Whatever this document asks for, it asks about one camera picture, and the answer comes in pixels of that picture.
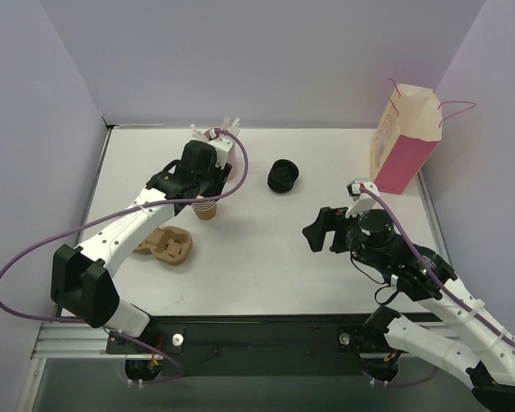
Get stack of brown paper cups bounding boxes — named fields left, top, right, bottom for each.
left=191, top=201, right=217, bottom=221

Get stack of black lids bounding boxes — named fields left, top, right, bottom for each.
left=267, top=159, right=300, bottom=194

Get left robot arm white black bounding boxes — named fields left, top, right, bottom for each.
left=51, top=137, right=233, bottom=353

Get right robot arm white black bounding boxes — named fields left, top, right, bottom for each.
left=302, top=207, right=515, bottom=395

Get pink straw holder cup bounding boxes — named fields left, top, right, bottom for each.
left=203, top=129, right=237, bottom=181

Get white wrapped straws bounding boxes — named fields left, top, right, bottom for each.
left=191, top=114, right=241, bottom=141

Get brown pulp cup carriers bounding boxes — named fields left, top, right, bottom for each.
left=134, top=227, right=193, bottom=266

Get pink cream paper gift bag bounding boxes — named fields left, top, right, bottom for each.
left=369, top=77, right=476, bottom=195

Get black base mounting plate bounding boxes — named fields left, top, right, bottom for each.
left=106, top=314, right=401, bottom=381

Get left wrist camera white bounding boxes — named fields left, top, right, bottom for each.
left=207, top=137, right=232, bottom=167

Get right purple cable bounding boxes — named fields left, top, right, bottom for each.
left=360, top=184, right=515, bottom=387

